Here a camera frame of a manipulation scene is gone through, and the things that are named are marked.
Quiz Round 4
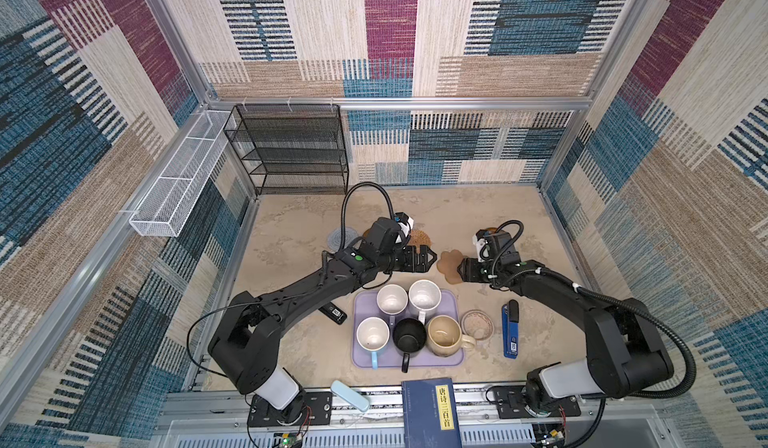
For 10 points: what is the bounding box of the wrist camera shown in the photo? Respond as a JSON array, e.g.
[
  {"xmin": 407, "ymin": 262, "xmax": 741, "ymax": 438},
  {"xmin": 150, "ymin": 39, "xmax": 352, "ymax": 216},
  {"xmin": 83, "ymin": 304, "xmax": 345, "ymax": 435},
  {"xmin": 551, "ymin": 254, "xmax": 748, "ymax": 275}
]
[
  {"xmin": 394, "ymin": 212, "xmax": 414, "ymax": 242},
  {"xmin": 472, "ymin": 235, "xmax": 488, "ymax": 262}
]

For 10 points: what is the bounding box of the white ceramic mug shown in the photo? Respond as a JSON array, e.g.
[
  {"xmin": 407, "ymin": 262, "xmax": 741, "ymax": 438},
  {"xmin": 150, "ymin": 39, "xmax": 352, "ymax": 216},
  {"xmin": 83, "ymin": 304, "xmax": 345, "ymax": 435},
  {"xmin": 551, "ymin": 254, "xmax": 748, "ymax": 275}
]
[{"xmin": 408, "ymin": 280, "xmax": 442, "ymax": 325}]

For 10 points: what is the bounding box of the white wire mesh basket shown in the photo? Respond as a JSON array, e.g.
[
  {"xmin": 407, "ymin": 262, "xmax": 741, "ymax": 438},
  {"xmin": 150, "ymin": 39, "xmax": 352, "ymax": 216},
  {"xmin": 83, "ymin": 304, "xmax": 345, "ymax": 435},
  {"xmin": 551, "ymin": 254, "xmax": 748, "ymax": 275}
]
[{"xmin": 129, "ymin": 111, "xmax": 229, "ymax": 237}]

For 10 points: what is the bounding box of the white mug purple outside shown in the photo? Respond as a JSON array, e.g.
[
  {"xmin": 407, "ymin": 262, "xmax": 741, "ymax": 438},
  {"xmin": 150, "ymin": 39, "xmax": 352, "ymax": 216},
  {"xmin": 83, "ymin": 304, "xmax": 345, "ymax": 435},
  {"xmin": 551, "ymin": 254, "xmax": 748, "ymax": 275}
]
[{"xmin": 376, "ymin": 284, "xmax": 409, "ymax": 328}]

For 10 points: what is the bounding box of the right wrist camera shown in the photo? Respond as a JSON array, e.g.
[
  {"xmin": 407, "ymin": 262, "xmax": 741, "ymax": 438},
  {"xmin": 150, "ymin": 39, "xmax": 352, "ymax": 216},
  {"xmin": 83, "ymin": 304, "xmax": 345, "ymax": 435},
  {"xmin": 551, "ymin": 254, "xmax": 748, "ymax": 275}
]
[{"xmin": 472, "ymin": 235, "xmax": 488, "ymax": 262}]

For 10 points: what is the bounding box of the woven rattan round coaster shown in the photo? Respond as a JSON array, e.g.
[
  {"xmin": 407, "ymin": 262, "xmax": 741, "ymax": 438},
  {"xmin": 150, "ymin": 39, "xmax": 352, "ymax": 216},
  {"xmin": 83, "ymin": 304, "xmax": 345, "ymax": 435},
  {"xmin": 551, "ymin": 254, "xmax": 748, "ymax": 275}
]
[{"xmin": 408, "ymin": 229, "xmax": 432, "ymax": 247}]

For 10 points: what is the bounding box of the brown flower-shaped coaster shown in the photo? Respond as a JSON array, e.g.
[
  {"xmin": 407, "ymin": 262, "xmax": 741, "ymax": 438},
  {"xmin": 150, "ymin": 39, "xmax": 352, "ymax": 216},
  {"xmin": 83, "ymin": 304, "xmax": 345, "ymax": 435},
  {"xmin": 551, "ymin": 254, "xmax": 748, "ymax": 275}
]
[{"xmin": 437, "ymin": 249, "xmax": 464, "ymax": 285}]

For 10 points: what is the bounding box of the purple serving tray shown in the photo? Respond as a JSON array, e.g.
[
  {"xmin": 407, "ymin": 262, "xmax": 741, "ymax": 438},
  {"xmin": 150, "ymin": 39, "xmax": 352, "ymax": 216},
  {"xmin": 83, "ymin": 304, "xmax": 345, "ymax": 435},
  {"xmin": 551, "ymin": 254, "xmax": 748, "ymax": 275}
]
[{"xmin": 352, "ymin": 292, "xmax": 464, "ymax": 373}]

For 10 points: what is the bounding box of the black mug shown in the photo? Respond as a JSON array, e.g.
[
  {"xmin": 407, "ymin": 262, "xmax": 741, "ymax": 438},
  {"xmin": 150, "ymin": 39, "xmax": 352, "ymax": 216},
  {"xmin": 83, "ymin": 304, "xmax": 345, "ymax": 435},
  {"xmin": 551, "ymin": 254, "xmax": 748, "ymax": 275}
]
[{"xmin": 393, "ymin": 318, "xmax": 427, "ymax": 373}]

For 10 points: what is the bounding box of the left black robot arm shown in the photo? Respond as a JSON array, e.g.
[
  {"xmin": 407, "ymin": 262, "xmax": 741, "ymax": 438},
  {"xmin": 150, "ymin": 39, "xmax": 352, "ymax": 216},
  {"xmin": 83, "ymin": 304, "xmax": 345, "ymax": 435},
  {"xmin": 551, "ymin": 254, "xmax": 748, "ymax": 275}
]
[{"xmin": 207, "ymin": 181, "xmax": 437, "ymax": 412}]

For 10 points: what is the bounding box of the white mug blue handle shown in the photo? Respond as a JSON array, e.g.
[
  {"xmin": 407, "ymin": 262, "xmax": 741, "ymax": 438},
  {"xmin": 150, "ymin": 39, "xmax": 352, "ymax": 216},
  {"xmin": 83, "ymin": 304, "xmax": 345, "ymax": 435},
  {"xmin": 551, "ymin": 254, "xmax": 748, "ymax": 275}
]
[{"xmin": 356, "ymin": 317, "xmax": 390, "ymax": 370}]

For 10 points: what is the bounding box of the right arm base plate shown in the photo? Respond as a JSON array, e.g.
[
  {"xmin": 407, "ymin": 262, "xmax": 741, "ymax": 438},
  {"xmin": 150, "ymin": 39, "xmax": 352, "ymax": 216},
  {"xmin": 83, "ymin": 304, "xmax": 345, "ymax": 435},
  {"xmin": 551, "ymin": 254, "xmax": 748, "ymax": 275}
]
[{"xmin": 486, "ymin": 385, "xmax": 582, "ymax": 420}]

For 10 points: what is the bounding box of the black wire shelf rack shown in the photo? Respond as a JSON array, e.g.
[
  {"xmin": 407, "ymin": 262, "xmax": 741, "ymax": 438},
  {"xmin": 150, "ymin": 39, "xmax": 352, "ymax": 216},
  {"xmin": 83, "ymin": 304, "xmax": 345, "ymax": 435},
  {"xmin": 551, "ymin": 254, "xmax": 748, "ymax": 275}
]
[{"xmin": 224, "ymin": 104, "xmax": 349, "ymax": 196}]

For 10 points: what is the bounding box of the black remote control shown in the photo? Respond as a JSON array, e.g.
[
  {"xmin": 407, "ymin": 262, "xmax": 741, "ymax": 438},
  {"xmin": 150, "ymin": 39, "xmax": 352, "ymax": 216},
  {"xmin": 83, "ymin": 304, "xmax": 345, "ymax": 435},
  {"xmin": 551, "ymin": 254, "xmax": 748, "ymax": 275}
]
[{"xmin": 319, "ymin": 302, "xmax": 348, "ymax": 325}]

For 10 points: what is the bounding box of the grey-blue woven round coaster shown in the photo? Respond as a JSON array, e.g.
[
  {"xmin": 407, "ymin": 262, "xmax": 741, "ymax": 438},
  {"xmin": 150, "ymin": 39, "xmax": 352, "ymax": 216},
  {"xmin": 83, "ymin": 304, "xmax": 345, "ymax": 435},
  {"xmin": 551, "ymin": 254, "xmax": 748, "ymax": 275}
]
[{"xmin": 327, "ymin": 228, "xmax": 359, "ymax": 253}]

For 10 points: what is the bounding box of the beige ceramic mug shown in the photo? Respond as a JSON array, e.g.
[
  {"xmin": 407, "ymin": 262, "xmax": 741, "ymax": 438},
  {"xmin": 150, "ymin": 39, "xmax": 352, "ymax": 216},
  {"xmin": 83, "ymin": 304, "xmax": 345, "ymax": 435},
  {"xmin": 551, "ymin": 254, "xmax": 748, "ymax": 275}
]
[{"xmin": 427, "ymin": 315, "xmax": 477, "ymax": 357}]

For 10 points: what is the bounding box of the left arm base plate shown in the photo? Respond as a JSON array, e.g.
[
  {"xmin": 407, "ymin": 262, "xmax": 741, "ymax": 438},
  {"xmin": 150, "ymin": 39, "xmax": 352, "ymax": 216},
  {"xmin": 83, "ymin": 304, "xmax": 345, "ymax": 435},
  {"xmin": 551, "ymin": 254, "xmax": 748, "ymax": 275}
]
[{"xmin": 247, "ymin": 391, "xmax": 333, "ymax": 428}]

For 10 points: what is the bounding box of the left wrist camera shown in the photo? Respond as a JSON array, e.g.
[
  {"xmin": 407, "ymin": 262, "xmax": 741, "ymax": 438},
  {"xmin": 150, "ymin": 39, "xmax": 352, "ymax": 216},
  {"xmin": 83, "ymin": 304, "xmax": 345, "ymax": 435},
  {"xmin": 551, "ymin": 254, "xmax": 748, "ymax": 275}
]
[{"xmin": 394, "ymin": 212, "xmax": 414, "ymax": 242}]

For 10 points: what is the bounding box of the dark blue book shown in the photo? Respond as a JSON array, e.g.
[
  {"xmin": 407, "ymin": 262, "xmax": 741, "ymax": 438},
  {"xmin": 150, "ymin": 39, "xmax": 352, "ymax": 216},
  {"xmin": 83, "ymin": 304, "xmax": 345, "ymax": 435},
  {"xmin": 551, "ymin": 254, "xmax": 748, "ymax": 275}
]
[{"xmin": 401, "ymin": 378, "xmax": 462, "ymax": 448}]

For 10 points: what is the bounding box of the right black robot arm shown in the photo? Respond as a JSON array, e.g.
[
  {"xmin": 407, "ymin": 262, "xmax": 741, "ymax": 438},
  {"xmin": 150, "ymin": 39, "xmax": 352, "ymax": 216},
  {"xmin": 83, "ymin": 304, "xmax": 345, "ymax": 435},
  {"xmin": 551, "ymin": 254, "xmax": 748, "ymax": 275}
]
[{"xmin": 457, "ymin": 223, "xmax": 697, "ymax": 416}]

